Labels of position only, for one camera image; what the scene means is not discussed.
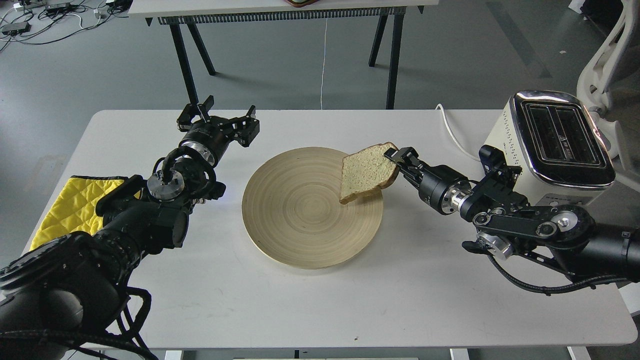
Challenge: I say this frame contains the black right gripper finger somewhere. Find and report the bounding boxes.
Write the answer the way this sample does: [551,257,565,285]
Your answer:
[398,165,419,188]
[384,146,423,168]

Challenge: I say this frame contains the yellow quilted cloth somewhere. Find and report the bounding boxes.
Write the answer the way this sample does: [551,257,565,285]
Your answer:
[29,175,129,251]

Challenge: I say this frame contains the cables and adapters on floor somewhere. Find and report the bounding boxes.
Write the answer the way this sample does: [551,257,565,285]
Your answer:
[0,0,133,53]

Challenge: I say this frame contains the white toaster power cable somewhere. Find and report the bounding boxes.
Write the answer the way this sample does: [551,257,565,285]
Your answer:
[435,103,482,163]

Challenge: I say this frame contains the cream chrome toaster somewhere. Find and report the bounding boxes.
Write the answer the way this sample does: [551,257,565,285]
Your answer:
[485,89,616,207]

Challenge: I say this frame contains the round wooden plate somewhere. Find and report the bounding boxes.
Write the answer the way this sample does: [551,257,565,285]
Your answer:
[242,146,384,270]

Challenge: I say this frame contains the slice of bread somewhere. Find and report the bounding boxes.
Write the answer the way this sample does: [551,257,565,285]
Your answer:
[339,142,399,205]

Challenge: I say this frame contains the white office chair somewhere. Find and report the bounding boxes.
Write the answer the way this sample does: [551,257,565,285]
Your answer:
[576,0,639,182]

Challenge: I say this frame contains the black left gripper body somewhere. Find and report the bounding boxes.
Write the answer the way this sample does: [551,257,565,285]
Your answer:
[179,116,237,166]

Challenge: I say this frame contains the white background table black legs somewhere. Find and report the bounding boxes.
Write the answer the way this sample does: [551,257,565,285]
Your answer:
[127,0,439,110]

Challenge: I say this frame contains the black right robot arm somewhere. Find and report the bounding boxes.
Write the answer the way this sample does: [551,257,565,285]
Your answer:
[384,145,640,296]

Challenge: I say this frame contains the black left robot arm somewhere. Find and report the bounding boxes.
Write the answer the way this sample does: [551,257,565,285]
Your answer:
[1,96,259,360]

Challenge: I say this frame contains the white hanging cable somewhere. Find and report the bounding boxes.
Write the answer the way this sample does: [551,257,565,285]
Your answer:
[320,18,329,110]

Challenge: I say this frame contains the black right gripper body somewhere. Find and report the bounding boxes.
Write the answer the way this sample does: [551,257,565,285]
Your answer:
[415,162,472,215]

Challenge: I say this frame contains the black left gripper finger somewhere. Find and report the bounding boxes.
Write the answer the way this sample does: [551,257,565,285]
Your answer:
[223,105,259,148]
[176,95,215,132]

